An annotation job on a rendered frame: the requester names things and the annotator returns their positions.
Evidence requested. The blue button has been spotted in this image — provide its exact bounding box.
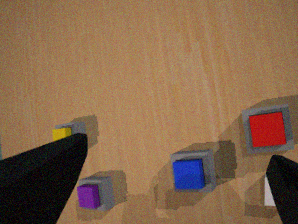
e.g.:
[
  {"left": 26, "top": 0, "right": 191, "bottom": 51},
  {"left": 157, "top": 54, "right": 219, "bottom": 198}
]
[{"left": 169, "top": 149, "right": 217, "bottom": 193}]

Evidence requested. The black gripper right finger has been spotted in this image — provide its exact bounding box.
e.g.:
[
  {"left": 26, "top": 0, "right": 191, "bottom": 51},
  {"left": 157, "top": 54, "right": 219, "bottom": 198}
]
[{"left": 266, "top": 155, "right": 298, "bottom": 224}]

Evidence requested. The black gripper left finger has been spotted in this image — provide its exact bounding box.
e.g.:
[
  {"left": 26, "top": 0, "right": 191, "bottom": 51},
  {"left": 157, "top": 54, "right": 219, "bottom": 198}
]
[{"left": 0, "top": 133, "right": 88, "bottom": 224}]

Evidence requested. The yellow button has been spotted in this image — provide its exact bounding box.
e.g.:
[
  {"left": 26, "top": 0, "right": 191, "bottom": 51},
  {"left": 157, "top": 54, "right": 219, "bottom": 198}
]
[{"left": 53, "top": 121, "right": 86, "bottom": 141}]

